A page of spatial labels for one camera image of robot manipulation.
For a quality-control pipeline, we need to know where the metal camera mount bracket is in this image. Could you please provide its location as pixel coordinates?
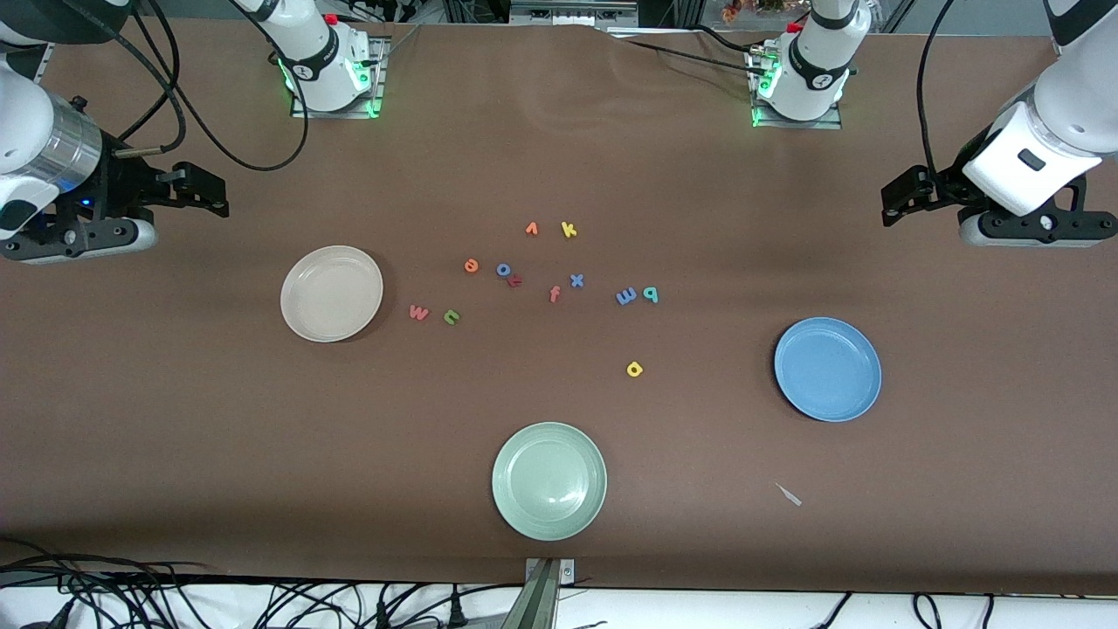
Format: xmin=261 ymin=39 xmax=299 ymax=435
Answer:
xmin=522 ymin=557 xmax=577 ymax=629

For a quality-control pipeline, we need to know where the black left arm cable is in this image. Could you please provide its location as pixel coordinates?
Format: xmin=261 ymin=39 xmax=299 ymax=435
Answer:
xmin=915 ymin=0 xmax=957 ymax=176

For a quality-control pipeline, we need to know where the orange brown clutter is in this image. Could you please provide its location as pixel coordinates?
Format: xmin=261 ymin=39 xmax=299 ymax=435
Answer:
xmin=721 ymin=0 xmax=787 ymax=23

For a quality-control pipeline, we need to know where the brown table cover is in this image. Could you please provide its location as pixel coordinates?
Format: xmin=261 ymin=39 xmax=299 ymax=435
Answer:
xmin=0 ymin=16 xmax=1118 ymax=597

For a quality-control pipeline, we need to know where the grey power strip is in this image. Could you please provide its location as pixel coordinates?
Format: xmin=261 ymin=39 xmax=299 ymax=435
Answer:
xmin=509 ymin=0 xmax=640 ymax=29

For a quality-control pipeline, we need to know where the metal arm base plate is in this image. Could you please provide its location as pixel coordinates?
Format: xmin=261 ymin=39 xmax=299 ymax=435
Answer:
xmin=291 ymin=35 xmax=386 ymax=120
xmin=747 ymin=44 xmax=844 ymax=130

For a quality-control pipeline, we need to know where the blue plate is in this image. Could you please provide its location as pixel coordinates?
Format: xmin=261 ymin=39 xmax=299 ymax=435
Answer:
xmin=774 ymin=317 xmax=882 ymax=423

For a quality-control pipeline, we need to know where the pale green plate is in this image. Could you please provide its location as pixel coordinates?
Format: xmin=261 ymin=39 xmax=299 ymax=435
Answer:
xmin=492 ymin=422 xmax=608 ymax=542

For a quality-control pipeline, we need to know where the black cable on table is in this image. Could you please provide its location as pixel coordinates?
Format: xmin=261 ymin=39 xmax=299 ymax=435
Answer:
xmin=611 ymin=33 xmax=769 ymax=75

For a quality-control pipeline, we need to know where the black cable tangle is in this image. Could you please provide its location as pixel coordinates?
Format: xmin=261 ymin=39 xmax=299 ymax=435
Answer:
xmin=0 ymin=535 xmax=525 ymax=629

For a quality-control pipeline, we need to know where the beige brown plate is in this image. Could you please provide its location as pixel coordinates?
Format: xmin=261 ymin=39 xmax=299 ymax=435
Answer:
xmin=279 ymin=245 xmax=384 ymax=343

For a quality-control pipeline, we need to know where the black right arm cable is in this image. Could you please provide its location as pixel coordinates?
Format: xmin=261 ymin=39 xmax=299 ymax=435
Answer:
xmin=114 ymin=0 xmax=309 ymax=172

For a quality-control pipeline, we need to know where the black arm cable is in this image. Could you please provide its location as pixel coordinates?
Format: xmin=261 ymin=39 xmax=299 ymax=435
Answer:
xmin=915 ymin=0 xmax=957 ymax=176
xmin=114 ymin=0 xmax=309 ymax=172

